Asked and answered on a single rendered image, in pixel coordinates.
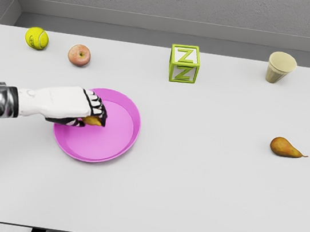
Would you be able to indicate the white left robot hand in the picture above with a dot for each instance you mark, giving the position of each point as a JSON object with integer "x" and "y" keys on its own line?
{"x": 67, "y": 102}

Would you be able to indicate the pink round plate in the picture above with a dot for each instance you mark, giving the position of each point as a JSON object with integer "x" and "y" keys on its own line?
{"x": 105, "y": 138}

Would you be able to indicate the red-yellow apple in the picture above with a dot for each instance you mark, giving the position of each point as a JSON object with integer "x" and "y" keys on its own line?
{"x": 79, "y": 55}

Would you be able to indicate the yellow-green tennis ball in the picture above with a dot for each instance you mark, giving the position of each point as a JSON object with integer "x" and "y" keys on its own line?
{"x": 36, "y": 38}

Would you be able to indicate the green letter Z block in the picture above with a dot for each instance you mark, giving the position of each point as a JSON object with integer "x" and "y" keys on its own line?
{"x": 184, "y": 64}

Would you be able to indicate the beige ribbed cup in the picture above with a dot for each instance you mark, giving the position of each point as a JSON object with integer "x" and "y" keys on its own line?
{"x": 279, "y": 67}

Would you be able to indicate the brown pear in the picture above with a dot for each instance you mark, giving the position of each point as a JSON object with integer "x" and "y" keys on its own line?
{"x": 283, "y": 147}

